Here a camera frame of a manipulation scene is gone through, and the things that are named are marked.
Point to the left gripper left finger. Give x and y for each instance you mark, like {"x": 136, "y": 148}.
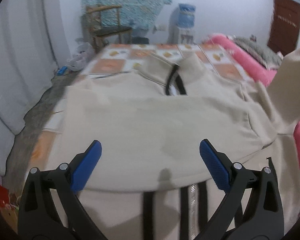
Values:
{"x": 38, "y": 217}

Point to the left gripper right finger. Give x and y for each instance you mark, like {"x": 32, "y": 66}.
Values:
{"x": 251, "y": 207}

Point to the beige zip jacket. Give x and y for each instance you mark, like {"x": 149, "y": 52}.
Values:
{"x": 150, "y": 143}

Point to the red box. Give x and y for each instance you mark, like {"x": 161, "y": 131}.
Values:
{"x": 8, "y": 211}

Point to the pink floral blanket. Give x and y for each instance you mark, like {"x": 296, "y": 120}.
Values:
{"x": 252, "y": 67}

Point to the small blue object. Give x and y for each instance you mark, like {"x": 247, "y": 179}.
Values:
{"x": 61, "y": 71}

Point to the grey green quilt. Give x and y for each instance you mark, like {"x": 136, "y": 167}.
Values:
{"x": 262, "y": 54}

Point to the white curtain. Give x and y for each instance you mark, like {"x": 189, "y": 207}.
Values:
{"x": 27, "y": 65}

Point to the orange patterned bed sheet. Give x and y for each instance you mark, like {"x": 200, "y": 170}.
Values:
{"x": 154, "y": 63}

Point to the white plastic bag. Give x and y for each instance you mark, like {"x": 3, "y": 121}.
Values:
{"x": 84, "y": 54}

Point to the wooden chair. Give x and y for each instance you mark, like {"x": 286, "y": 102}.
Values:
{"x": 98, "y": 31}

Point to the white water dispenser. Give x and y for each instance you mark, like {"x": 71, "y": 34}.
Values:
{"x": 182, "y": 35}

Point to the brown wooden door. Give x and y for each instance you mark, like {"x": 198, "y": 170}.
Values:
{"x": 285, "y": 26}

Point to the blue water bottle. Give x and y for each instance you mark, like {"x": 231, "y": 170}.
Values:
{"x": 186, "y": 15}

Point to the wall power socket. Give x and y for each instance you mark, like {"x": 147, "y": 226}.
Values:
{"x": 159, "y": 27}

